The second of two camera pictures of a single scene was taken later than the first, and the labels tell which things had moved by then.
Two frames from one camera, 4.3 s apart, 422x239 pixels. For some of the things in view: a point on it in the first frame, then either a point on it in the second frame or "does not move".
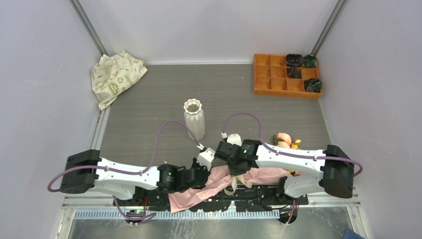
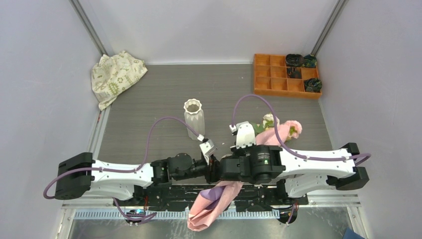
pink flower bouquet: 220,177 -> 219,195
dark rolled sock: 294,60 does not move
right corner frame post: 329,26 does not move
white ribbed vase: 194,117 does not move
